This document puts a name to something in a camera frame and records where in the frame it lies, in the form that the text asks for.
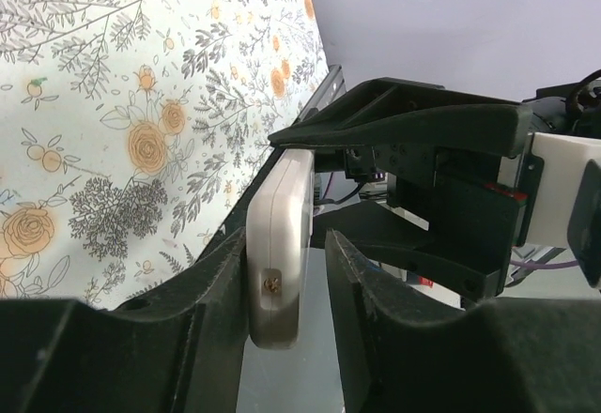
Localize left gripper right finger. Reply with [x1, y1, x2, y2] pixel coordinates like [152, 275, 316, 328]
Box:
[325, 230, 600, 412]

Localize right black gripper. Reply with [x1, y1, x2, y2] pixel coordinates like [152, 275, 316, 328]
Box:
[269, 78, 532, 300]

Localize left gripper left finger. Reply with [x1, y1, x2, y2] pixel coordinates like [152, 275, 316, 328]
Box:
[1, 230, 248, 412]

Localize white remote control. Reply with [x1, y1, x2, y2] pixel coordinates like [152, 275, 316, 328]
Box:
[246, 149, 315, 349]

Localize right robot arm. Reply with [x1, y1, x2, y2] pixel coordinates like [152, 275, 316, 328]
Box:
[270, 74, 600, 301]

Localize floral table mat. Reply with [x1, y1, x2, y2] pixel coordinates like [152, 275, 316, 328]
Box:
[1, 0, 328, 309]

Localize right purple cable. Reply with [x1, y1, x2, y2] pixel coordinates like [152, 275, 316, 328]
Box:
[318, 171, 583, 273]

